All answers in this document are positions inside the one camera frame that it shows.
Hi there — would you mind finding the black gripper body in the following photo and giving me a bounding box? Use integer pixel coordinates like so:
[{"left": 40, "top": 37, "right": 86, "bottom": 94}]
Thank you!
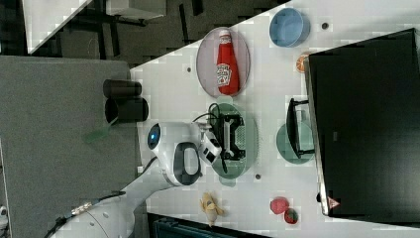
[{"left": 220, "top": 114, "right": 246, "bottom": 161}]

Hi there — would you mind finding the green plastic strainer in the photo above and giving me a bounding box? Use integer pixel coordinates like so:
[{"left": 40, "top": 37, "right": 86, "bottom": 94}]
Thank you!
[{"left": 208, "top": 96, "right": 259, "bottom": 187}]

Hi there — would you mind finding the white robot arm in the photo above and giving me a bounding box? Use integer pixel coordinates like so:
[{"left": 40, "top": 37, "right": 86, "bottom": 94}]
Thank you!
[{"left": 45, "top": 114, "right": 245, "bottom": 238}]

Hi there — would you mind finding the red ketchup bottle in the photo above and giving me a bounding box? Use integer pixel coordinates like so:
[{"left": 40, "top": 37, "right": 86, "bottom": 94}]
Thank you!
[{"left": 216, "top": 30, "right": 240, "bottom": 95}]

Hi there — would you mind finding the mint green mug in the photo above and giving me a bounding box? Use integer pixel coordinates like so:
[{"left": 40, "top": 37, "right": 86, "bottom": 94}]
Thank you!
[{"left": 276, "top": 110, "right": 314, "bottom": 165}]

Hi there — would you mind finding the yellow banana toy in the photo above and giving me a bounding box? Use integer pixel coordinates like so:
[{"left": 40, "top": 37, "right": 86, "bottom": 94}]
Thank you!
[{"left": 199, "top": 192, "right": 225, "bottom": 227}]

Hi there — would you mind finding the orange fruit toy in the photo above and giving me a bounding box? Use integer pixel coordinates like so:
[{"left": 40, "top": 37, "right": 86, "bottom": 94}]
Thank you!
[{"left": 295, "top": 54, "right": 309, "bottom": 73}]

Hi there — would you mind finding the red apple toy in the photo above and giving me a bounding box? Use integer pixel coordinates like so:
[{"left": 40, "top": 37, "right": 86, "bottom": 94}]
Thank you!
[{"left": 269, "top": 196, "right": 289, "bottom": 214}]

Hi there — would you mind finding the black cylinder lower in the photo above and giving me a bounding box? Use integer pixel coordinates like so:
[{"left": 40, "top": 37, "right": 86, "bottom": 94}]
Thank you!
[{"left": 105, "top": 97, "right": 149, "bottom": 123}]

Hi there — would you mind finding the black cylinder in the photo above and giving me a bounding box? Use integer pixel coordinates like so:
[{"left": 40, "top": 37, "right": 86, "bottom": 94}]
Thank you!
[
  {"left": 103, "top": 79, "right": 142, "bottom": 98},
  {"left": 105, "top": 97, "right": 149, "bottom": 123}
]

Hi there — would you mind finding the red strawberry toy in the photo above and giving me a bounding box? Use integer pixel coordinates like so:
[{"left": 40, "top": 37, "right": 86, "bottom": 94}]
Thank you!
[{"left": 283, "top": 208, "right": 298, "bottom": 224}]

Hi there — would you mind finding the blue bowl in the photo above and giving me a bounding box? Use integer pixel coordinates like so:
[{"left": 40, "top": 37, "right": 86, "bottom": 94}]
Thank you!
[{"left": 269, "top": 8, "right": 311, "bottom": 48}]

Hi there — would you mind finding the black cylinder upper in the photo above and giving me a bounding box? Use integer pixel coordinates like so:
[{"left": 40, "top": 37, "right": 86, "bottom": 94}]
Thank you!
[{"left": 103, "top": 79, "right": 142, "bottom": 98}]

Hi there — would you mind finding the dark blue crate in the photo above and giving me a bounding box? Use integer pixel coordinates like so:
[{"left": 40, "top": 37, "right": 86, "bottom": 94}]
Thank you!
[{"left": 154, "top": 218, "right": 251, "bottom": 238}]

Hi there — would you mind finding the black microwave oven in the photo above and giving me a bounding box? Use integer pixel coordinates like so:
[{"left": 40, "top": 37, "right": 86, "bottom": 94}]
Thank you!
[{"left": 286, "top": 28, "right": 420, "bottom": 227}]

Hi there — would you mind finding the white side table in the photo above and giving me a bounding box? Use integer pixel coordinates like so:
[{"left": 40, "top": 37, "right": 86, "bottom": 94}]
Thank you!
[{"left": 22, "top": 0, "right": 92, "bottom": 55}]

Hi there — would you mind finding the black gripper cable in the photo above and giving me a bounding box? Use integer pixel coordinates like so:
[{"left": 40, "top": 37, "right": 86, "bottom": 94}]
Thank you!
[{"left": 191, "top": 102, "right": 229, "bottom": 175}]

